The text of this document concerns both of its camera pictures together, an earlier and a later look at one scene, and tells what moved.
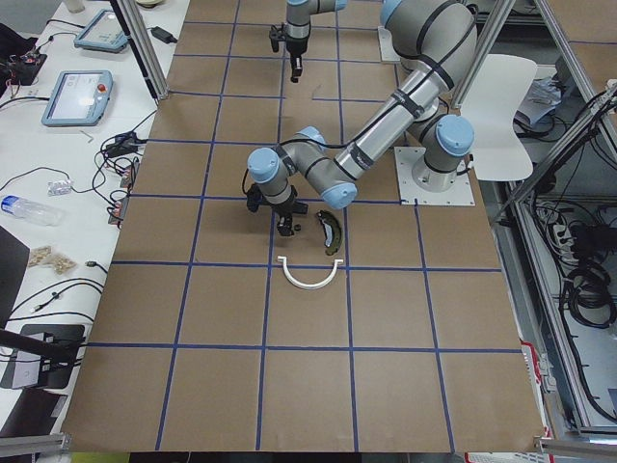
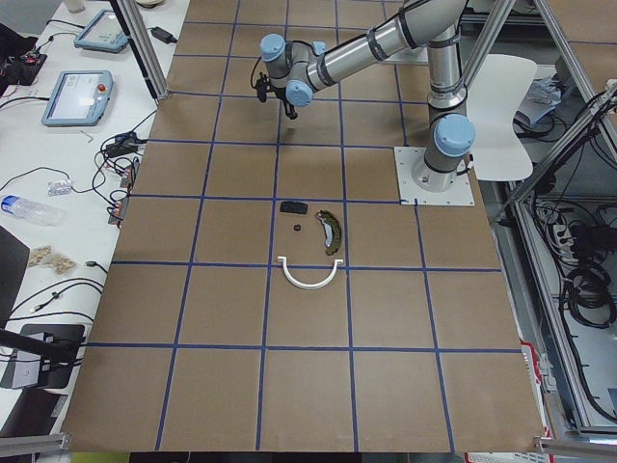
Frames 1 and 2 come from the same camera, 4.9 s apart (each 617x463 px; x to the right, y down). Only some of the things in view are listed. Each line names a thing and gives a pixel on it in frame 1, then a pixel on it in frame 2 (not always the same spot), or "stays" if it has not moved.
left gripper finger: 287,226 -> 290,110
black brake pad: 300,208 stays
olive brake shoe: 333,231 stays
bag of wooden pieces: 42,256 stays
